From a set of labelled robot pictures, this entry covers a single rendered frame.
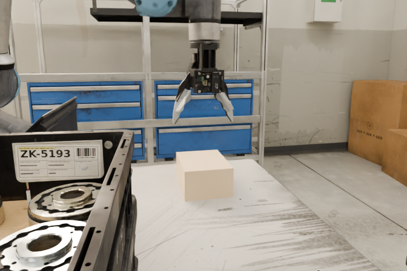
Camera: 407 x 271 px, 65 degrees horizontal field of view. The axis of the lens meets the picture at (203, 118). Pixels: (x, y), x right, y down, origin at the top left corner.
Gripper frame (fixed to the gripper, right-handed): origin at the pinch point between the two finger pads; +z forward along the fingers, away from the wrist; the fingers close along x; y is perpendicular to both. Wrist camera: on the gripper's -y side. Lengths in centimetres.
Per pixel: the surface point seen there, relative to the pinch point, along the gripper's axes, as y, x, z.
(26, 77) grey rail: -140, -84, -3
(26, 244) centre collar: 48, -27, 0
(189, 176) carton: 8.2, -5.0, 11.1
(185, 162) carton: 1.5, -4.8, 9.8
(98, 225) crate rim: 58, -19, -6
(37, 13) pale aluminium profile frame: -206, -91, -49
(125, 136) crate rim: 33.4, -18.1, -5.9
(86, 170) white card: 30.0, -24.2, 0.0
